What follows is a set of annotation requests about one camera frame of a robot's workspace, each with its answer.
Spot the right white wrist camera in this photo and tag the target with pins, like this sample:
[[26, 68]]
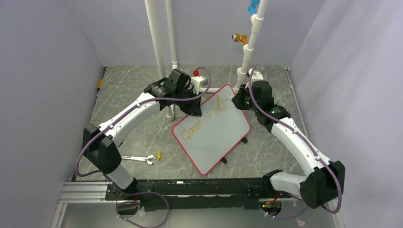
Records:
[[256, 76]]

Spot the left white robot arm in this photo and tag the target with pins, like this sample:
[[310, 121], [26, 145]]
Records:
[[100, 142]]

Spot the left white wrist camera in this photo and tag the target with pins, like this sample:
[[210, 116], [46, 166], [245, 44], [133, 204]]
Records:
[[199, 82]]

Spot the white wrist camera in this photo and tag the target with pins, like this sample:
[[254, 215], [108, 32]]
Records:
[[256, 76], [199, 82]]

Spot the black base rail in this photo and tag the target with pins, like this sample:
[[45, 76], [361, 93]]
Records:
[[246, 193]]

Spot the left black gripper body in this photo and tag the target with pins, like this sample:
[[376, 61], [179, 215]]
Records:
[[188, 106]]

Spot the red-framed whiteboard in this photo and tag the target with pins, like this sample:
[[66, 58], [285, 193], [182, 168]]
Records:
[[209, 138]]

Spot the silver open-end wrench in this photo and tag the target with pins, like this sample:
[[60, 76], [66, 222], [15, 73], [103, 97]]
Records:
[[148, 160]]

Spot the blue pipe fitting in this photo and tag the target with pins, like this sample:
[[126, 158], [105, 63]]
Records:
[[252, 6]]

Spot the white PVC pipe frame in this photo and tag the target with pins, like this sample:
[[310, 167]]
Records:
[[150, 5]]

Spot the orange nozzle fitting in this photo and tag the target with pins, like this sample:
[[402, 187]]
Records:
[[236, 37]]

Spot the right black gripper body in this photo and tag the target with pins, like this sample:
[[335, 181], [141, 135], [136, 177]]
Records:
[[244, 101]]

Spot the orange wall clip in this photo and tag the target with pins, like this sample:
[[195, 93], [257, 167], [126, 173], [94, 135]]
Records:
[[99, 84]]

